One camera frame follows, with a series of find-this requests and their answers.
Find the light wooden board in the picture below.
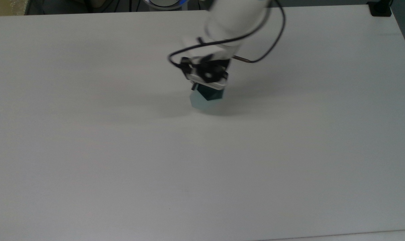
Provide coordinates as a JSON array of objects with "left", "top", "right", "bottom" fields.
[{"left": 0, "top": 0, "right": 29, "bottom": 17}]

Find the black table clamp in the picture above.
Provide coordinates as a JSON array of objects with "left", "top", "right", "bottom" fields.
[{"left": 368, "top": 0, "right": 393, "bottom": 17}]

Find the white robot base with blue ring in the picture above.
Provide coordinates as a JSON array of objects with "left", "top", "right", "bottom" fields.
[{"left": 144, "top": 0, "right": 190, "bottom": 9}]

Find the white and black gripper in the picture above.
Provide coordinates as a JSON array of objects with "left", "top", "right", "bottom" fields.
[{"left": 180, "top": 50, "right": 231, "bottom": 91}]

